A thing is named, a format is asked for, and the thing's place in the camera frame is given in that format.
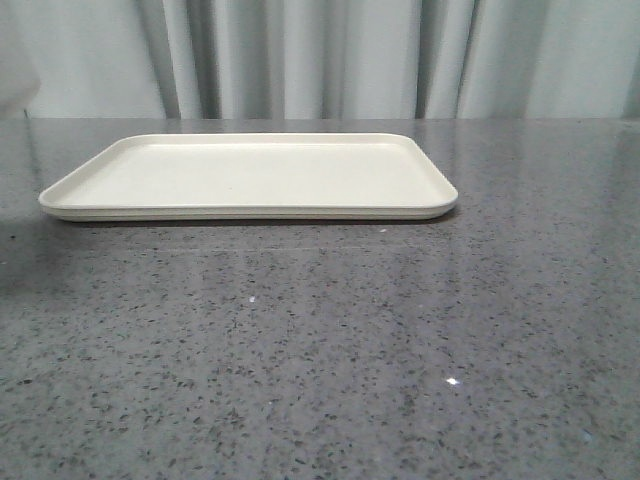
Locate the cream rectangular plastic tray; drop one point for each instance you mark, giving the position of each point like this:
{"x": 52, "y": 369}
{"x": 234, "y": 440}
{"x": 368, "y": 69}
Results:
{"x": 233, "y": 176}

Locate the grey pleated curtain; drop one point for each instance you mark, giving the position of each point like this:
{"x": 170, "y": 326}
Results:
{"x": 320, "y": 59}

